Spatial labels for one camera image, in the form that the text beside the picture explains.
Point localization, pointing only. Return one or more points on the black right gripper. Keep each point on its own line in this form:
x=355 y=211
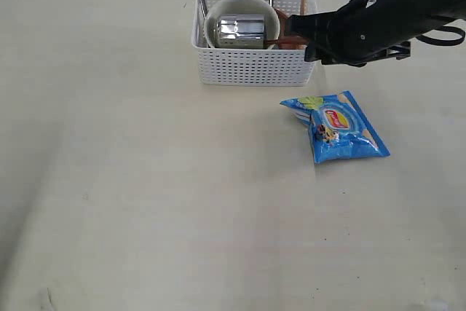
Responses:
x=360 y=32

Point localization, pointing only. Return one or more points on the blue Lay's chips bag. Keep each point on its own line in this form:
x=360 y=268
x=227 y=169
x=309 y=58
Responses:
x=337 y=127

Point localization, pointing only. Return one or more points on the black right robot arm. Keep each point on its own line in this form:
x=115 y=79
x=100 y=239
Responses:
x=430 y=21

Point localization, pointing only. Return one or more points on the brown wooden plate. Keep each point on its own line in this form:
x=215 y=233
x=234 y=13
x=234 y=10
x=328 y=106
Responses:
x=298 y=42

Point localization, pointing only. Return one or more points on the dark red wooden spoon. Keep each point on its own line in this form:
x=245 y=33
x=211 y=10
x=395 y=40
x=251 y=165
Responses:
x=271 y=40

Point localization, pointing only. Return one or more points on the white perforated plastic basket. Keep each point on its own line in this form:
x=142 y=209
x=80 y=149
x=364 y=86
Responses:
x=269 y=67

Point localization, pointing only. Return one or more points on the white ceramic bowl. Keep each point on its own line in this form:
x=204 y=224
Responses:
x=225 y=7

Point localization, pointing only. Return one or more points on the shiny stainless steel cup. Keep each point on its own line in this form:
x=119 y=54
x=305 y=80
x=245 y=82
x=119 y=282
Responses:
x=240 y=31

